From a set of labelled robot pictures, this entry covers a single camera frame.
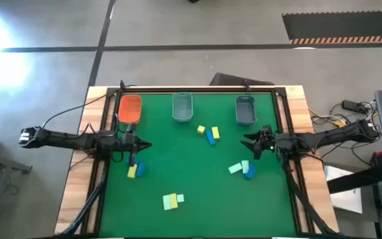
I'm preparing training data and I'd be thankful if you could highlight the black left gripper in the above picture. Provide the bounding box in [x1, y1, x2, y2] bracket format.
[121, 123, 153, 166]

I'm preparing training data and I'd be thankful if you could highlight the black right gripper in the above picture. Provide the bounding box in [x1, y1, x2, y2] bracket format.
[240, 125, 280, 159]

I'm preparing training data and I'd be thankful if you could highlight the grey-blue plastic basket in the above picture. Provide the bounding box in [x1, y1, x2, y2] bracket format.
[235, 95, 257, 126]

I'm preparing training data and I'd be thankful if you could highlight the orange plastic basket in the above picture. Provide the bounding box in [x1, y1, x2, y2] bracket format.
[117, 94, 143, 125]

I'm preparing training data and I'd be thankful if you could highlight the teal plastic basket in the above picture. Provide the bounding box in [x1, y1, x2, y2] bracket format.
[172, 92, 194, 123]

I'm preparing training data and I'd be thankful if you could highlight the green table mat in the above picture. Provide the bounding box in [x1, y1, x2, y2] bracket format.
[98, 92, 298, 238]

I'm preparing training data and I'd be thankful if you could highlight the black slanted panel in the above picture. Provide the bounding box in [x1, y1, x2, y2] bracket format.
[210, 72, 275, 87]

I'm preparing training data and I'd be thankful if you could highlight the black power adapter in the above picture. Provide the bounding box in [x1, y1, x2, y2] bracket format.
[342, 99, 370, 114]

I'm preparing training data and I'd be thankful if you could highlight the black desk leg bar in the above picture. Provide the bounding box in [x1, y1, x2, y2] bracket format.
[326, 165, 382, 195]

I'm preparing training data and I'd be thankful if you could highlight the white paper sheet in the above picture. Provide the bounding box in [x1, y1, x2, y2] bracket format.
[323, 165, 363, 214]

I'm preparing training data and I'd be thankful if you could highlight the black hazard-striped floor mat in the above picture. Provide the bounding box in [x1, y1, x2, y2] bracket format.
[282, 9, 382, 45]

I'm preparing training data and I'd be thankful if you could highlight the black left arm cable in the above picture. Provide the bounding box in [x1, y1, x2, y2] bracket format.
[40, 84, 137, 131]

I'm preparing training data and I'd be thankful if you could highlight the black table frame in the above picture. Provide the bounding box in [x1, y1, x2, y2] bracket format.
[80, 86, 311, 237]

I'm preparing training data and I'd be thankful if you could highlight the black diagonal frame strut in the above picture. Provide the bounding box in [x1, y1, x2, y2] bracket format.
[282, 155, 338, 236]
[61, 159, 111, 236]

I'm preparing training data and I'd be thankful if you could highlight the yellow cable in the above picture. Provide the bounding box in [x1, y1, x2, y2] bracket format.
[308, 108, 347, 129]

